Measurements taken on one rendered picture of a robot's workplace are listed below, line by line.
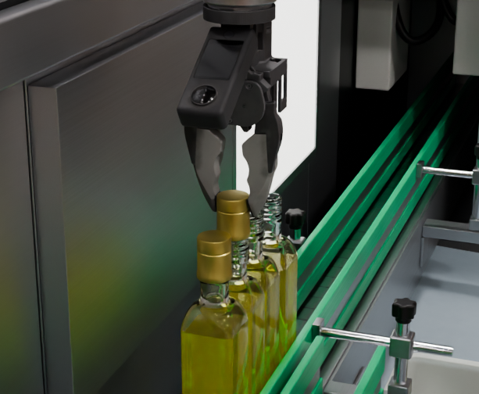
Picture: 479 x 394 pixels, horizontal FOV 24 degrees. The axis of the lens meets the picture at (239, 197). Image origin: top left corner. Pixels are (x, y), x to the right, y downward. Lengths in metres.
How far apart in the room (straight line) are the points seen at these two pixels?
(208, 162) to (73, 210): 0.15
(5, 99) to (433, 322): 1.04
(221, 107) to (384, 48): 1.25
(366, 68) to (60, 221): 1.28
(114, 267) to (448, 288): 0.93
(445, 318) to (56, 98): 1.02
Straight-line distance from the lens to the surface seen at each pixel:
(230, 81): 1.06
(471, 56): 2.21
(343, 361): 1.49
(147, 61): 1.23
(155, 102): 1.26
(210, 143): 1.14
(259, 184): 1.14
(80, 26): 1.10
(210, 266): 1.11
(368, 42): 2.27
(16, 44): 1.00
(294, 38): 1.75
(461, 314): 1.93
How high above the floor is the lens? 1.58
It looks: 20 degrees down
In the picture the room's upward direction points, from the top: straight up
